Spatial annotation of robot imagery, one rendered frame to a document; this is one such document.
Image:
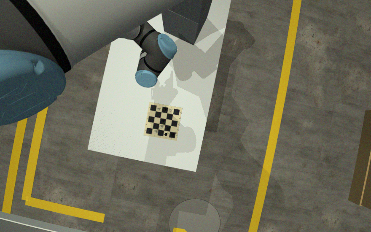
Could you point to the black and cream chessboard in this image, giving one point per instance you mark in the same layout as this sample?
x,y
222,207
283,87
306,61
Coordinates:
x,y
155,117

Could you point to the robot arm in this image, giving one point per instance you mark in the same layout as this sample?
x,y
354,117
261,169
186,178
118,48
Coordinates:
x,y
34,60

